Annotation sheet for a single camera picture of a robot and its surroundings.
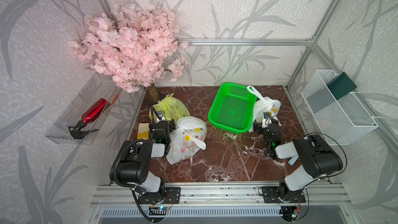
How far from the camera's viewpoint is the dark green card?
0.70m

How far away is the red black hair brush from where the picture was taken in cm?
60

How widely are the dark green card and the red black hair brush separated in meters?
1.01
